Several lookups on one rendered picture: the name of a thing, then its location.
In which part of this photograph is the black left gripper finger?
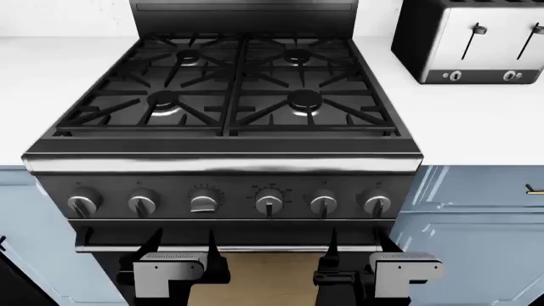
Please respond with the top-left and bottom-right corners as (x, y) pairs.
(119, 227), (164, 266)
(207, 230), (231, 275)

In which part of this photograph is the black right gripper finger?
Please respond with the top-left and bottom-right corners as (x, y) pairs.
(372, 227), (401, 255)
(318, 229), (342, 273)

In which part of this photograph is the light blue cabinet drawer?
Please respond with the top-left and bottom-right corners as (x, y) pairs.
(405, 165), (544, 213)

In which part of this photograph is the light blue base cabinet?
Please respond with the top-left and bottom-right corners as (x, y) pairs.
(0, 167), (128, 306)

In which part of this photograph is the silver stove knob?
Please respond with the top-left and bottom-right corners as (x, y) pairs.
(362, 188), (394, 220)
(309, 188), (339, 220)
(66, 186), (105, 218)
(127, 186), (162, 218)

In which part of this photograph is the black oven door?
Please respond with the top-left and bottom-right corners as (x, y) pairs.
(67, 218), (403, 306)

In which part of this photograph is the silver oven dial knob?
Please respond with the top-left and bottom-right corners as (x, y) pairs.
(188, 187), (222, 214)
(254, 186), (285, 219)

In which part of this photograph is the black gas stove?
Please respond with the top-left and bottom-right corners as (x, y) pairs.
(20, 0), (425, 306)

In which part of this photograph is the black round gas burner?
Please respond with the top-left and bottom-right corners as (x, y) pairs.
(175, 48), (201, 66)
(286, 89), (324, 116)
(146, 89), (183, 116)
(282, 48), (310, 66)

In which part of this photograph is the black cast iron grate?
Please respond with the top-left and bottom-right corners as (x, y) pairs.
(54, 33), (247, 138)
(228, 33), (395, 139)

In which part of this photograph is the silver black toaster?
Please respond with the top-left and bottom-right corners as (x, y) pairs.
(390, 0), (544, 86)

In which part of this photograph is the black toaster lever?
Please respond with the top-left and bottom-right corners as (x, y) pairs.
(516, 22), (544, 61)
(460, 22), (488, 61)

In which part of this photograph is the black stove backguard panel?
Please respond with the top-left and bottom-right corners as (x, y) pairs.
(129, 0), (363, 42)

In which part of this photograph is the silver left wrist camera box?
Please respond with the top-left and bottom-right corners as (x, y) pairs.
(133, 252), (207, 303)

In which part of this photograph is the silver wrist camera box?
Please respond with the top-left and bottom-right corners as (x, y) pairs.
(368, 250), (446, 306)
(133, 252), (207, 303)

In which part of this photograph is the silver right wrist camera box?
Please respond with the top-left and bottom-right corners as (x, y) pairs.
(368, 250), (446, 306)

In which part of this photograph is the black oven door handle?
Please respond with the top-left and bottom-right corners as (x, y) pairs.
(74, 224), (401, 255)

